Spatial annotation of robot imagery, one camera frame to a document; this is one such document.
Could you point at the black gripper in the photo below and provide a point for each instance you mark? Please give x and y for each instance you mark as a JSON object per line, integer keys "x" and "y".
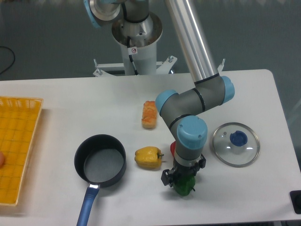
{"x": 179, "y": 171}

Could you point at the green bell pepper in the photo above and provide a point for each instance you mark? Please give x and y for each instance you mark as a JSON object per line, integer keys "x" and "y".
{"x": 184, "y": 185}

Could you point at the dark saucepan with blue handle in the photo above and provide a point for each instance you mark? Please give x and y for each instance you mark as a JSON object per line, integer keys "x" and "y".
{"x": 100, "y": 160}

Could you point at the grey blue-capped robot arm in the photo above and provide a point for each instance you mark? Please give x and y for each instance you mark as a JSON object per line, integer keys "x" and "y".
{"x": 179, "y": 111}

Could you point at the red bell pepper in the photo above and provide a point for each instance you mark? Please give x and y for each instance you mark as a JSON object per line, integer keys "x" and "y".
{"x": 172, "y": 148}

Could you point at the yellow bell pepper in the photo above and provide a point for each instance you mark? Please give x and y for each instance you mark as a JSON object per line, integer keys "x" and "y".
{"x": 149, "y": 157}

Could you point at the glass lid with blue knob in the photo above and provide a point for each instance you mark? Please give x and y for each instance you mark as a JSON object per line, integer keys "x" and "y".
{"x": 235, "y": 144}

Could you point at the orange bread loaf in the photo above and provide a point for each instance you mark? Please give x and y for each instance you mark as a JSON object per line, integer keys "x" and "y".
{"x": 149, "y": 116}

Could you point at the black device at table edge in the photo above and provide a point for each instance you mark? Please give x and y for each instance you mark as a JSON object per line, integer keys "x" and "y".
{"x": 296, "y": 200}

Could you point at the yellow woven basket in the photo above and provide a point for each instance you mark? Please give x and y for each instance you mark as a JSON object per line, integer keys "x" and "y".
{"x": 19, "y": 118}

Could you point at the orange item in basket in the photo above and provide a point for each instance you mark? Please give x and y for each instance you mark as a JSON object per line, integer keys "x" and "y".
{"x": 2, "y": 159}

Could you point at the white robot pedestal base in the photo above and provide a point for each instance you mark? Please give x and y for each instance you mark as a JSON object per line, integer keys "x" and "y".
{"x": 138, "y": 43}

